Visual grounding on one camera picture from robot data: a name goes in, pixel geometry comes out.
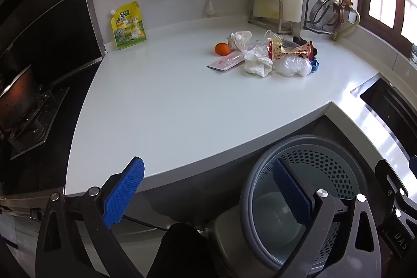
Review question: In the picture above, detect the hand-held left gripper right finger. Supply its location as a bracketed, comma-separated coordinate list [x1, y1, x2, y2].
[272, 158, 382, 278]

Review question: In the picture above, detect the person's dark trouser leg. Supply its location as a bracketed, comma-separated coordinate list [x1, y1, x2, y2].
[150, 223, 212, 278]

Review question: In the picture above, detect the metal cutting board rack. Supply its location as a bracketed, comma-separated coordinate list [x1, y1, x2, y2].
[248, 0, 292, 34]

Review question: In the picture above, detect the orange mandarin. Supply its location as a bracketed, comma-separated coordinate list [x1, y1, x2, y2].
[214, 42, 231, 56]

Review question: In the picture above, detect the grey perforated waste bin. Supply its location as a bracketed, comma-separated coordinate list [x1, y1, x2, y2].
[239, 134, 380, 272]

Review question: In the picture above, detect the dark wok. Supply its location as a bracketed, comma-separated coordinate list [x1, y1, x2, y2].
[0, 65, 41, 132]

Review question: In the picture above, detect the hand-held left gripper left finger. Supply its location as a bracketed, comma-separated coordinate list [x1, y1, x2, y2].
[35, 156, 145, 278]

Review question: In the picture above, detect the steel kitchen sink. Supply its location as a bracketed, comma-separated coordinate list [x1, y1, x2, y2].
[350, 73, 417, 164]

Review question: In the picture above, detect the yellow gas hose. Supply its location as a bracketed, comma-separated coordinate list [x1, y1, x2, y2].
[332, 9, 360, 41]

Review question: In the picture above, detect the black range hood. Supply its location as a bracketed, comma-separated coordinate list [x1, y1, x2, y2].
[0, 0, 106, 96]

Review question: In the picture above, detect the yellow seasoning pouch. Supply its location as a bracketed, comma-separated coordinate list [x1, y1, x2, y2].
[109, 1, 147, 51]

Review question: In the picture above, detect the black gas stove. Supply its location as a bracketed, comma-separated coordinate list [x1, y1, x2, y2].
[0, 60, 105, 199]

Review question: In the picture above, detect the crumpled white tissue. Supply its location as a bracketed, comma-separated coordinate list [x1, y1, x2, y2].
[243, 47, 274, 77]

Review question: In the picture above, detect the red snack wrapper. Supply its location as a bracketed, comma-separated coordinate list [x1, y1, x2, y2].
[268, 40, 314, 62]

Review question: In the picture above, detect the printed paper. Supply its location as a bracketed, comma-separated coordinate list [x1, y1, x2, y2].
[227, 31, 253, 51]

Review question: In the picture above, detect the pink toothbrush package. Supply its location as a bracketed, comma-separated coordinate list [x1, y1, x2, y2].
[206, 51, 246, 73]

